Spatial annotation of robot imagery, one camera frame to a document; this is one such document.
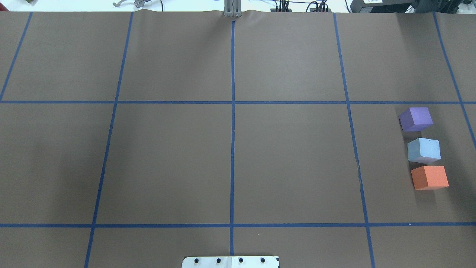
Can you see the orange foam block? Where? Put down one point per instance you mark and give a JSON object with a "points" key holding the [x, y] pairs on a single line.
{"points": [[429, 177]]}

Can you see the purple foam block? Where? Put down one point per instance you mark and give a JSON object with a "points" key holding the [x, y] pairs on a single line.
{"points": [[415, 119]]}

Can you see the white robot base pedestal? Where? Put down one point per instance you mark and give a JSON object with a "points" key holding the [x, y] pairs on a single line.
{"points": [[231, 262]]}

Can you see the reacher grabber stick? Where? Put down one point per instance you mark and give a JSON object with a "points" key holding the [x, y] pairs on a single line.
{"points": [[138, 4]]}

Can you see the light blue foam block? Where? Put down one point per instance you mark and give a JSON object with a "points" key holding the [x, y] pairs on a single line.
{"points": [[424, 150]]}

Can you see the aluminium frame post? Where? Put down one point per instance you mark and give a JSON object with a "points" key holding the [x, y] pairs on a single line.
{"points": [[232, 8]]}

